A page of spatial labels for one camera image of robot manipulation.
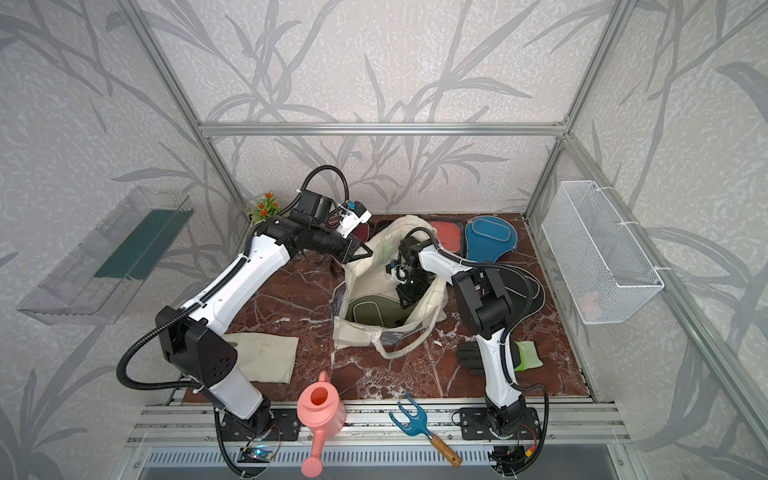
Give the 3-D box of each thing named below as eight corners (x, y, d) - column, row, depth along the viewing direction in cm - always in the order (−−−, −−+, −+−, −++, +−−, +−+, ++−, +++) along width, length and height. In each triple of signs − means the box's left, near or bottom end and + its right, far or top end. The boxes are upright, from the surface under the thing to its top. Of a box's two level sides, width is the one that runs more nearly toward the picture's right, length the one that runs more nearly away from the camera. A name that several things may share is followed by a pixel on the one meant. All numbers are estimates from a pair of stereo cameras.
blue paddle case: (468, 262, 109) (470, 254, 105) (461, 224, 121) (463, 216, 117) (519, 262, 109) (523, 254, 105) (507, 225, 121) (511, 216, 117)
